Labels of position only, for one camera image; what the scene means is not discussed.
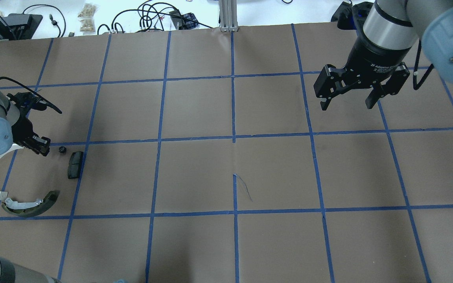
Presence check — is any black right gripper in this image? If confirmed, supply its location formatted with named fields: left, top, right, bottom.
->
left=313, top=37, right=410, bottom=111

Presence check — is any green curved brake shoe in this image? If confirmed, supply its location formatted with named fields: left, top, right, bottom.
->
left=1, top=190, right=61, bottom=217

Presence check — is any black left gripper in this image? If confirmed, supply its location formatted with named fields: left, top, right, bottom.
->
left=7, top=92, right=51, bottom=156

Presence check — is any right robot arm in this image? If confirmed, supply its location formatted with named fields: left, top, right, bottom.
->
left=313, top=0, right=453, bottom=110

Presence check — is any black brake pad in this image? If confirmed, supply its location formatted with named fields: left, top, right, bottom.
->
left=68, top=151, right=83, bottom=179

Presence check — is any black power adapter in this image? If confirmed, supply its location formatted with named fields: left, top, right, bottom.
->
left=330, top=0, right=357, bottom=30

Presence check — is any aluminium frame post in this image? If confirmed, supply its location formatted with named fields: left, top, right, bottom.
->
left=219, top=0, right=239, bottom=32

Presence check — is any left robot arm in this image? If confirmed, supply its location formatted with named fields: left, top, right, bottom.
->
left=0, top=77, right=62, bottom=156

